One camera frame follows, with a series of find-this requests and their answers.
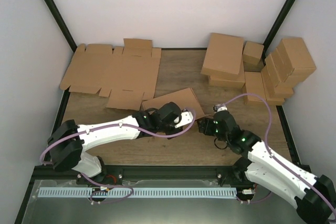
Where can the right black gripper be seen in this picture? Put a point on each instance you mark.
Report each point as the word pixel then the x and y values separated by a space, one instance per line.
pixel 206 124

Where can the brown cardboard box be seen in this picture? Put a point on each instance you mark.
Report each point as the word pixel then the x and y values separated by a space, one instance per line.
pixel 185 98

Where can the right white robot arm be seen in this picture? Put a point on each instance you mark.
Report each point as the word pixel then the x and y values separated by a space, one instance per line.
pixel 312 197

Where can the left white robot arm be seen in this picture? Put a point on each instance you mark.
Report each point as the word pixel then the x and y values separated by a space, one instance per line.
pixel 70 142

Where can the middle folded cardboard box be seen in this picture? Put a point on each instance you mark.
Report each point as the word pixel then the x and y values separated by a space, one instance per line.
pixel 253 84

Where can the low cardboard box stack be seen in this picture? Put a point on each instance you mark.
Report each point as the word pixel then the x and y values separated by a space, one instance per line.
pixel 275 101

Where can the large folded cardboard box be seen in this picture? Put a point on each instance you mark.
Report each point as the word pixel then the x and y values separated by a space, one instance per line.
pixel 223 57

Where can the small folded cardboard box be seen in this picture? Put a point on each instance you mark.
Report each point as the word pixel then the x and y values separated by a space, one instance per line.
pixel 252 52

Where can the leaning folded cardboard box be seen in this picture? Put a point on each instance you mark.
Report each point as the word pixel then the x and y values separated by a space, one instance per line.
pixel 274 66

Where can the tall folded cardboard box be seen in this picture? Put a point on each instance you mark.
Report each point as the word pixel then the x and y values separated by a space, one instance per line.
pixel 296 58

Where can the flat cardboard sheet stack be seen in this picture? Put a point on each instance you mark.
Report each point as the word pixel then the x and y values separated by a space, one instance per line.
pixel 126 75

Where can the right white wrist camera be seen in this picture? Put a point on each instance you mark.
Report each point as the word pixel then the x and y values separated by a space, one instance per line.
pixel 219 107

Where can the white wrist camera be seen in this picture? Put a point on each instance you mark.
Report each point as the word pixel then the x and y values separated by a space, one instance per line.
pixel 185 118
pixel 219 107

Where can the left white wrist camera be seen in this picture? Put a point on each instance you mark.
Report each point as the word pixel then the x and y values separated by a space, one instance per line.
pixel 185 118

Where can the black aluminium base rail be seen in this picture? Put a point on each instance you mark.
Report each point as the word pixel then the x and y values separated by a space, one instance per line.
pixel 226 174

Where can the light blue slotted cable duct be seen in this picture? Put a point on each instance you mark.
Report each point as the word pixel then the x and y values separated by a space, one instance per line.
pixel 77 192

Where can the right black frame post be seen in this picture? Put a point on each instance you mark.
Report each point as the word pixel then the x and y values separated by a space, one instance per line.
pixel 288 4

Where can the black frame post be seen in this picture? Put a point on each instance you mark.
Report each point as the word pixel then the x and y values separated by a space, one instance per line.
pixel 61 24
pixel 288 4

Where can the left black frame post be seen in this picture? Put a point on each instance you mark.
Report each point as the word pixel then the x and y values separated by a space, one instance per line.
pixel 61 24

